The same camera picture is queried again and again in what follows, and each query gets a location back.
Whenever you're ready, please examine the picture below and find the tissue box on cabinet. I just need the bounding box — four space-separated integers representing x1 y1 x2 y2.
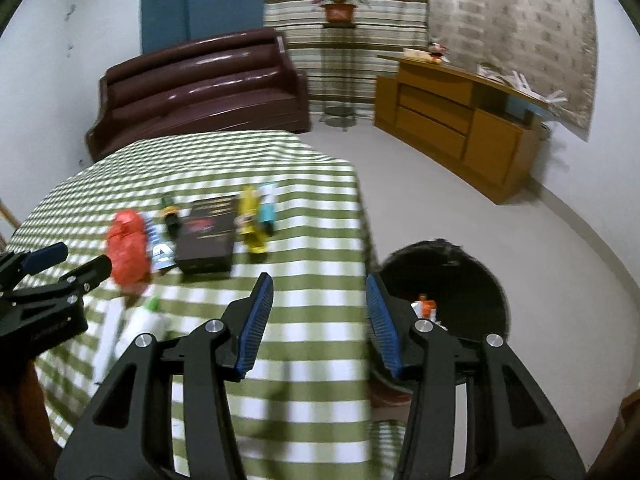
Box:
402 48 431 63

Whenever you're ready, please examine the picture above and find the patterned stool under bin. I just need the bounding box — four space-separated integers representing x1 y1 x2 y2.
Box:
368 375 412 408

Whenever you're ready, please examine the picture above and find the striped green curtain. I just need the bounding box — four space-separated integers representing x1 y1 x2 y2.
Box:
264 0 428 116

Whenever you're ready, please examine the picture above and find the white wifi router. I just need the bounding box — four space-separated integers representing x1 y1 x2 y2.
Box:
508 70 570 108

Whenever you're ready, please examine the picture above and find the wooden TV cabinet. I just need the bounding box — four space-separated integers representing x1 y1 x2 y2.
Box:
374 55 549 205

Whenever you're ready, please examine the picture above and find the brown wooden door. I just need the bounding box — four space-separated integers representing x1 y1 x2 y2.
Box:
587 390 640 480

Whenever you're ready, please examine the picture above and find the yellow snack wrapper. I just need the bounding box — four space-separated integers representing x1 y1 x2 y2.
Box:
235 185 267 255

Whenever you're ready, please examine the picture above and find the orange wrapper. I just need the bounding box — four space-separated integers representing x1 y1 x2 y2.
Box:
418 294 437 322

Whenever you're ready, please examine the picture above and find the Mickey Mouse plush toy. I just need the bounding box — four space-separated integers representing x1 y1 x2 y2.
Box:
427 40 449 65

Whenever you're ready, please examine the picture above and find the red plastic bag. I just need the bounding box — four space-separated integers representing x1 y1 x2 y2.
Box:
105 209 151 287

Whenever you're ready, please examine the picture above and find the white green paper package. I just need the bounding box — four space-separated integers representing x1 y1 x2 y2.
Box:
114 296 169 359

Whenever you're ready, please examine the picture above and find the potted plant terracotta pot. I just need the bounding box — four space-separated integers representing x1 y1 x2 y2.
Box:
311 0 367 25

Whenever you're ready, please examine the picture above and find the black metal plant stand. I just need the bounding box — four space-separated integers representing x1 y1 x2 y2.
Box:
321 22 357 131

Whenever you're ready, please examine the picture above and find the beige patterned curtain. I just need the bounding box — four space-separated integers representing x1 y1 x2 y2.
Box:
428 0 598 129

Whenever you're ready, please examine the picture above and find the dark red leather sofa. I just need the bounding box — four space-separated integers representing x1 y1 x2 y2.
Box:
86 27 310 162

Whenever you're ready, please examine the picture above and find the green black small bottle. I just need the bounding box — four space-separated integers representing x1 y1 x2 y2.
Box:
160 194 181 242

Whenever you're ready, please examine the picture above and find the white paper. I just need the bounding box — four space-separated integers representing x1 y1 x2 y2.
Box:
91 297 125 393

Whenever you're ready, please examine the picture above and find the green checkered tablecloth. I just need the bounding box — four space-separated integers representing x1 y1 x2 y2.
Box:
9 130 402 479

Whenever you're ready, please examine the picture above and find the white teal tube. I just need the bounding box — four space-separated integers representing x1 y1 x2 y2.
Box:
257 183 277 236

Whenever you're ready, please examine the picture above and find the black cardboard box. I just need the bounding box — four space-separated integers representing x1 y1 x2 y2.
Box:
174 195 239 274

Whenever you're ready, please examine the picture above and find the black lined wicker trash bin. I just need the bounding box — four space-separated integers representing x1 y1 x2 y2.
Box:
378 238 510 340

